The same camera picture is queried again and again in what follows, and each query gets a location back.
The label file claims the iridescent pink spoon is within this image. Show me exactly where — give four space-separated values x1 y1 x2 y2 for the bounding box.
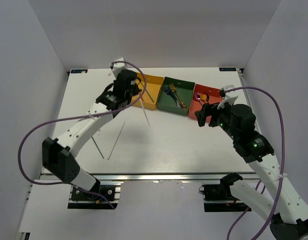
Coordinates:
193 92 201 102

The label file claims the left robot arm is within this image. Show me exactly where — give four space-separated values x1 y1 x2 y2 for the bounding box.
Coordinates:
42 69 141 200

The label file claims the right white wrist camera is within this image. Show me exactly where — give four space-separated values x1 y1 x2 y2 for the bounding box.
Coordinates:
217 85 239 110

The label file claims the yellow paper box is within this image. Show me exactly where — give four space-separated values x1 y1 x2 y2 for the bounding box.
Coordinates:
142 74 164 110

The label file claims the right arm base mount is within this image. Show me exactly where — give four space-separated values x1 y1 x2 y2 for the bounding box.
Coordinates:
198 172 248 213

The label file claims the purple iridescent fork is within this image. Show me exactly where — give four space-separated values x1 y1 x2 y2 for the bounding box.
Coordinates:
163 86 177 102

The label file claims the left blue table label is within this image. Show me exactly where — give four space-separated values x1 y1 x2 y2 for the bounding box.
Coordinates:
70 69 88 74

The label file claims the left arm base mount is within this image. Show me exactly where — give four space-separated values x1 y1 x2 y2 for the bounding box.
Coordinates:
67 181 122 210

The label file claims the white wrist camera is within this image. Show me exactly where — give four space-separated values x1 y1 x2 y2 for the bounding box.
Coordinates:
109 57 128 78
217 85 239 110

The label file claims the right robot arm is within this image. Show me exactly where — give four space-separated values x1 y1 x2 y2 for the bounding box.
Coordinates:
195 103 308 240

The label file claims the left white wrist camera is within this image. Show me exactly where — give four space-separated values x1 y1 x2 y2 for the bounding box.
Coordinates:
109 57 128 78

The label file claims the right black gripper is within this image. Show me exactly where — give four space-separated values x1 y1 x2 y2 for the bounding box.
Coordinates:
194 98 239 140

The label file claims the right blue table label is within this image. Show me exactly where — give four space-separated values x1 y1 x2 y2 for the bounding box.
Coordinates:
218 67 237 72

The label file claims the blue table label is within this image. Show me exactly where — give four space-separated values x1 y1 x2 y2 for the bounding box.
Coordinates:
70 69 88 74
218 67 237 72

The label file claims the green paper box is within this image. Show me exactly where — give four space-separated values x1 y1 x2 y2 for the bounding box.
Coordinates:
157 76 195 116

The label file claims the white chopstick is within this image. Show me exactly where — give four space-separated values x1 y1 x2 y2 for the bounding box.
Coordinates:
139 99 150 126
107 121 126 161

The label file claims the fork with green marbled handle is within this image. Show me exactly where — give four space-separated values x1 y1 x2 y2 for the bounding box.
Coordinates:
174 97 184 109

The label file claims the red paper box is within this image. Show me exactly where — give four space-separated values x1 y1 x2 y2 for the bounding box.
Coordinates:
188 84 222 120

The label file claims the teal chopstick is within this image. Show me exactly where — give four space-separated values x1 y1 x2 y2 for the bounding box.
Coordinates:
91 136 105 159
140 81 154 103

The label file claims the gold fork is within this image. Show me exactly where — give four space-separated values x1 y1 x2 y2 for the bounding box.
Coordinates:
169 83 189 110

